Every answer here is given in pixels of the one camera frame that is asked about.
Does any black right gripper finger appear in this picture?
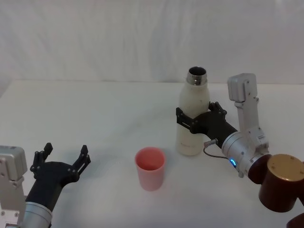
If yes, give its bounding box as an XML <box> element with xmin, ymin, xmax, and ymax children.
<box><xmin>208</xmin><ymin>101</ymin><xmax>227</xmax><ymax>117</ymax></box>
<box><xmin>176</xmin><ymin>107</ymin><xmax>198</xmax><ymax>133</ymax></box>

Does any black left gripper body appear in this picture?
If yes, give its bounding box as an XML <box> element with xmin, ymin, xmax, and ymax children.
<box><xmin>26</xmin><ymin>161</ymin><xmax>79</xmax><ymax>212</ymax></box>

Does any thin dark cable silver plug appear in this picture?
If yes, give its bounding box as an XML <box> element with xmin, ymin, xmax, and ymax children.
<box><xmin>203</xmin><ymin>138</ymin><xmax>229</xmax><ymax>159</ymax></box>

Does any white table cloth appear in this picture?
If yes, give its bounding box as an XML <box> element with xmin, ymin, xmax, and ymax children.
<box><xmin>0</xmin><ymin>79</ymin><xmax>304</xmax><ymax>228</ymax></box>

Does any cream vacuum bottle steel neck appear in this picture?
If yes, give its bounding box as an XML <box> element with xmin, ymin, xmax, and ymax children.
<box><xmin>175</xmin><ymin>66</ymin><xmax>212</xmax><ymax>157</ymax></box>

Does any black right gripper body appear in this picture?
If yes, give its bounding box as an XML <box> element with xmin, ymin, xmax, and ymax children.
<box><xmin>190</xmin><ymin>111</ymin><xmax>238</xmax><ymax>148</ymax></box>

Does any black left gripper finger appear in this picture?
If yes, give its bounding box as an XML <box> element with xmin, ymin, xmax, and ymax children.
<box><xmin>70</xmin><ymin>144</ymin><xmax>92</xmax><ymax>177</ymax></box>
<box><xmin>30</xmin><ymin>142</ymin><xmax>54</xmax><ymax>172</ymax></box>

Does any white curtain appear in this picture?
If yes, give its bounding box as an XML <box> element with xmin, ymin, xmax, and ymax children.
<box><xmin>0</xmin><ymin>0</ymin><xmax>304</xmax><ymax>85</ymax></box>

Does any pink plastic cup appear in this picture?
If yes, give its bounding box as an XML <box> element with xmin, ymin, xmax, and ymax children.
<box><xmin>134</xmin><ymin>146</ymin><xmax>166</xmax><ymax>191</ymax></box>

